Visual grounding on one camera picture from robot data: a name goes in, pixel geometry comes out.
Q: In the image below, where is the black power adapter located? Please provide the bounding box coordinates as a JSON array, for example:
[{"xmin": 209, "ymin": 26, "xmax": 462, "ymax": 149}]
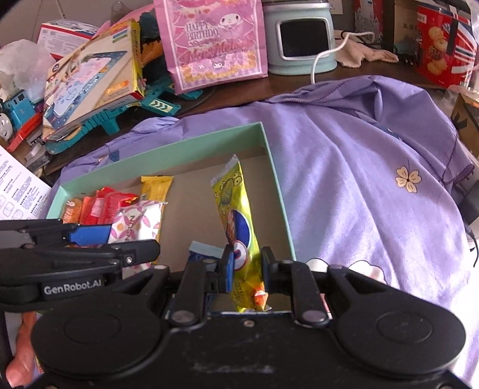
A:
[{"xmin": 458, "ymin": 165, "xmax": 479, "ymax": 225}]

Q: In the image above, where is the large red snack packet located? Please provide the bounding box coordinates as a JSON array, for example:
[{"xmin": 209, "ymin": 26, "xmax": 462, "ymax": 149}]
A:
[{"xmin": 93, "ymin": 188, "xmax": 140, "ymax": 225}]

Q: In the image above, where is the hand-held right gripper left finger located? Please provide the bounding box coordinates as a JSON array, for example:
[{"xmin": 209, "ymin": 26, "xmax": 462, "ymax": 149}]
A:
[{"xmin": 123, "ymin": 245, "xmax": 236, "ymax": 330}]

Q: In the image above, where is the beige cloth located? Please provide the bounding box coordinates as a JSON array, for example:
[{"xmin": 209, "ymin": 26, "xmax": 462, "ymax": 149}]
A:
[{"xmin": 333, "ymin": 30, "xmax": 400, "ymax": 69}]

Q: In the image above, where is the gold snack packet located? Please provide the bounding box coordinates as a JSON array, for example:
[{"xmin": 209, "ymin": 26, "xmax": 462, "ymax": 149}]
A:
[{"xmin": 140, "ymin": 176, "xmax": 175, "ymax": 203}]

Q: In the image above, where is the long yellow-green snack packet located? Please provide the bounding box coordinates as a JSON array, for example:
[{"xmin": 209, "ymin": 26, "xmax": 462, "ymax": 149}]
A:
[{"xmin": 210, "ymin": 154, "xmax": 273, "ymax": 313}]

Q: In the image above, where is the purple floral cloth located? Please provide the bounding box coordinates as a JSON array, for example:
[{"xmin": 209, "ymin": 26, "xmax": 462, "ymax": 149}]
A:
[{"xmin": 45, "ymin": 75, "xmax": 479, "ymax": 389}]

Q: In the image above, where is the blue toy train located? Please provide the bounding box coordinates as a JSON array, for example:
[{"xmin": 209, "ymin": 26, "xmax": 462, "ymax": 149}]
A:
[{"xmin": 0, "ymin": 90, "xmax": 43, "ymax": 141}]

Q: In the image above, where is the black white small box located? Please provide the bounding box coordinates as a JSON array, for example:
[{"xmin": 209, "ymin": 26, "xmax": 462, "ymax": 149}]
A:
[{"xmin": 22, "ymin": 129, "xmax": 51, "ymax": 173}]

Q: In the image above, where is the brown cardboard box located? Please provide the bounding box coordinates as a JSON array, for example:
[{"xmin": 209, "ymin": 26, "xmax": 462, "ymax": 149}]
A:
[{"xmin": 393, "ymin": 0, "xmax": 420, "ymax": 53}]

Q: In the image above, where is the white red carton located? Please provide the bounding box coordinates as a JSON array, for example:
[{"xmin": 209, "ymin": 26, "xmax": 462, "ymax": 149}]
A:
[{"xmin": 37, "ymin": 20, "xmax": 100, "ymax": 60}]

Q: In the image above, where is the red cookie tin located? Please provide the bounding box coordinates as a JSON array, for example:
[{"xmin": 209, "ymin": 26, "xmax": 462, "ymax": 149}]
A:
[{"xmin": 415, "ymin": 4, "xmax": 478, "ymax": 88}]

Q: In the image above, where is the teal toy track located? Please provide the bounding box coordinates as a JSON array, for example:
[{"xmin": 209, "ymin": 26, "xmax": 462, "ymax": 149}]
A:
[{"xmin": 45, "ymin": 11, "xmax": 204, "ymax": 154}]

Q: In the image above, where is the pink floral white packet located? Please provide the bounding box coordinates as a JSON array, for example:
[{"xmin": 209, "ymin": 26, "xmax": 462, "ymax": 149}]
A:
[{"xmin": 108, "ymin": 200, "xmax": 167, "ymax": 270}]

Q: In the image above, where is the white cable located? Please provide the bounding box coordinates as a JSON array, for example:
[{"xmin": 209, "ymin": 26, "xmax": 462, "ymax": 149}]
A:
[{"xmin": 310, "ymin": 32, "xmax": 377, "ymax": 85}]

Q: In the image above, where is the pink gift bag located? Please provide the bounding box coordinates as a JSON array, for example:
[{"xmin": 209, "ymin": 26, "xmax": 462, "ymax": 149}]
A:
[{"xmin": 153, "ymin": 0, "xmax": 269, "ymax": 95}]

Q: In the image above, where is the clear plastic bag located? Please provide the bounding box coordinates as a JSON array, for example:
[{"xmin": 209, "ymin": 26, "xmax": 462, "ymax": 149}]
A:
[{"xmin": 0, "ymin": 39, "xmax": 57, "ymax": 103}]

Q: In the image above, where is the mint green cardboard box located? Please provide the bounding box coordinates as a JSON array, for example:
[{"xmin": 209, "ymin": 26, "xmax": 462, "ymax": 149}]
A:
[{"xmin": 46, "ymin": 121, "xmax": 298, "ymax": 313}]

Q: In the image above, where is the orange cookie packet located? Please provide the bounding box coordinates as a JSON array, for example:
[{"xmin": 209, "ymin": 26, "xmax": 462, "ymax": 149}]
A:
[{"xmin": 62, "ymin": 198, "xmax": 85, "ymax": 225}]

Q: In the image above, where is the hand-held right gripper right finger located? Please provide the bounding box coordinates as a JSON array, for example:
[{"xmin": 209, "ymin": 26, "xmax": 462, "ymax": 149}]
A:
[{"xmin": 261, "ymin": 247, "xmax": 390, "ymax": 329}]

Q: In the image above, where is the person's left hand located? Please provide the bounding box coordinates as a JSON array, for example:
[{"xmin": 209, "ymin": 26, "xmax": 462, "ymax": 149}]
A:
[{"xmin": 5, "ymin": 312, "xmax": 42, "ymax": 388}]

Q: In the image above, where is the illustrated toy box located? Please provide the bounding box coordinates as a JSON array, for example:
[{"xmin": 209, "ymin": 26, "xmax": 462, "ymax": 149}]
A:
[{"xmin": 43, "ymin": 20, "xmax": 145, "ymax": 130}]

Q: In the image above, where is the white printed paper sheet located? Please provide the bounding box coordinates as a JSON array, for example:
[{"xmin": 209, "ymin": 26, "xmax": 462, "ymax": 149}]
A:
[{"xmin": 0, "ymin": 144, "xmax": 53, "ymax": 221}]

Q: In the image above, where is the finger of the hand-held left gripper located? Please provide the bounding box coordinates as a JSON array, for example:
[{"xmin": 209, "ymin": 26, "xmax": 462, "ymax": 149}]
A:
[
  {"xmin": 0, "ymin": 239, "xmax": 161, "ymax": 272},
  {"xmin": 0, "ymin": 219, "xmax": 112, "ymax": 247}
]

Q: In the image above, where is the blue white snack packet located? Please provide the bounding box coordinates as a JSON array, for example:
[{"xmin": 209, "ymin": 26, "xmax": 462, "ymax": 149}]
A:
[{"xmin": 189, "ymin": 241, "xmax": 222, "ymax": 262}]

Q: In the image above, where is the mint green appliance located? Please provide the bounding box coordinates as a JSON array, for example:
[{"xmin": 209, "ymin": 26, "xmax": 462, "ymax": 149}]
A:
[{"xmin": 262, "ymin": 0, "xmax": 339, "ymax": 75}]

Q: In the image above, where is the orange-red snack packet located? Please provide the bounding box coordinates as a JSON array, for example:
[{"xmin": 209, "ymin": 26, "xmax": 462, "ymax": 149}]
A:
[{"xmin": 80, "ymin": 194, "xmax": 100, "ymax": 225}]

